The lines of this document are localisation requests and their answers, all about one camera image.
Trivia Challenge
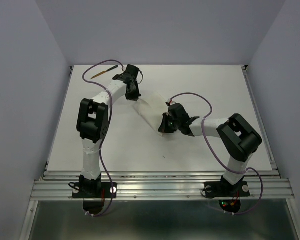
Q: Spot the purple cable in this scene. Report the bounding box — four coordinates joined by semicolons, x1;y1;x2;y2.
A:
82;59;127;218
166;92;263;216

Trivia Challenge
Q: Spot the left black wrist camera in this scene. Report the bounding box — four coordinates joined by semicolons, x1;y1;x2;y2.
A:
112;64;144;84

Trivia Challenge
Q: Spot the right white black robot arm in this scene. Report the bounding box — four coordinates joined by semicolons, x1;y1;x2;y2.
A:
158;113;262;195

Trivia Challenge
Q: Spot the aluminium rail frame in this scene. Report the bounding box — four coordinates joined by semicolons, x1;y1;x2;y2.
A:
19;64;300;240

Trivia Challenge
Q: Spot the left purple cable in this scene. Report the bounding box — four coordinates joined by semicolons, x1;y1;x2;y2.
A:
82;59;127;218

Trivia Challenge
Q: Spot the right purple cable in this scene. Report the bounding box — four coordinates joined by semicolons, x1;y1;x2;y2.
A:
166;92;263;216

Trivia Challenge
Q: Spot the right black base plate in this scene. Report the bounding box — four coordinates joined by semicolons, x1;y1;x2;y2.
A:
201;181;250;199

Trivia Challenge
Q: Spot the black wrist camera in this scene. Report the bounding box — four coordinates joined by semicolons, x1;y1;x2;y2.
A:
112;64;144;84
166;98;200;137

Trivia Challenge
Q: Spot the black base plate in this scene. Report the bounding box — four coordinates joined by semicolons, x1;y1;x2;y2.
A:
68;182;117;199
201;181;250;199

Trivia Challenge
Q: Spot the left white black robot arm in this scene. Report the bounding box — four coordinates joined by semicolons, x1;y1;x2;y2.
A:
76;75;141;197

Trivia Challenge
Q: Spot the gold knife green handle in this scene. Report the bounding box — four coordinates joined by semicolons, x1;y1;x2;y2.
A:
90;65;118;80

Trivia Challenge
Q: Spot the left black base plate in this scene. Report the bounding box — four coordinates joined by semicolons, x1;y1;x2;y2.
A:
68;182;117;199

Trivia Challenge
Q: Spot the white cloth napkin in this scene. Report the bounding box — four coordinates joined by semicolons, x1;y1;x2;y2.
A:
133;91;167;137

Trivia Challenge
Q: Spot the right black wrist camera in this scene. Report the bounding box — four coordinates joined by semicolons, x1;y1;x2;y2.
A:
166;98;200;137

